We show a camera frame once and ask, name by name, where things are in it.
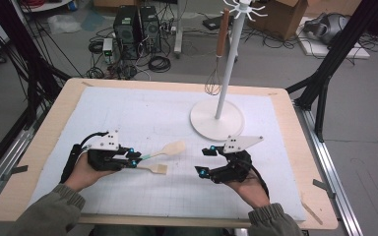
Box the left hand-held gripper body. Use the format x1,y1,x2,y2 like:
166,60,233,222
86,129,126,172

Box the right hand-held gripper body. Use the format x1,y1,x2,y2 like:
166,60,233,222
209,135,266,185

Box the wooden spatula with green handle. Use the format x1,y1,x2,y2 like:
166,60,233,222
136,162,168,176

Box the white hook stand rack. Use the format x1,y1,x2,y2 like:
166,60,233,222
189,0,269,143

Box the wooden spoon with green handle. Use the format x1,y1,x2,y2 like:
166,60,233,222
139,140,187,162

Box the wire whisk with wooden handle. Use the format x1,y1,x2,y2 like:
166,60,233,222
204,8,231,97

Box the person's left hand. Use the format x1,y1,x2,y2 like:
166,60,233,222
63,152,116,193

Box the person's right hand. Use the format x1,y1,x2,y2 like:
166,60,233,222
225,169,272,209

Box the white grid mat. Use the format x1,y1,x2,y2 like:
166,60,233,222
26,86,307,222

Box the white box with green light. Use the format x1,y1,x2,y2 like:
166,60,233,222
101,37,114,57

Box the thin wooden stick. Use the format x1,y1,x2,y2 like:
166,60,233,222
300,200,325,226

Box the large black computer tower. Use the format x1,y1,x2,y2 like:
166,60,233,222
112,5,142,61

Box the narrow black computer tower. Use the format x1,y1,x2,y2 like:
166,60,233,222
139,5,162,54

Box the flat black device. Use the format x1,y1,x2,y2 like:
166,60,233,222
202,14,234,31

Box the clear plastic bag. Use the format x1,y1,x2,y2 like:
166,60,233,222
47,13,84,35

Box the white floor board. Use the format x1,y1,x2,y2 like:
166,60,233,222
295,16,371,60

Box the open cardboard box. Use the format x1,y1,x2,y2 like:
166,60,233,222
246,0,309,42

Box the grey rounded headset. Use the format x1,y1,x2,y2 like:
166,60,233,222
303,12,351,45

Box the right hand-held gripper black cable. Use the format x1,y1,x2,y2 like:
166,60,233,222
248,162,271,200

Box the coil of black cable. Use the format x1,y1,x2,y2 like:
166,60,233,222
148,55,172,74

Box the grey metal bracket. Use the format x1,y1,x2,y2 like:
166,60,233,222
0,164,30,182
312,178,337,200

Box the aluminium rail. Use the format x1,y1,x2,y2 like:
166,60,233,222
293,101,364,236
0,107,45,214

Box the black frame struts with cables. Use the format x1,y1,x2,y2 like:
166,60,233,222
0,0,72,130

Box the white floor stand post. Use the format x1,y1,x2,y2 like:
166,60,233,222
173,0,184,60

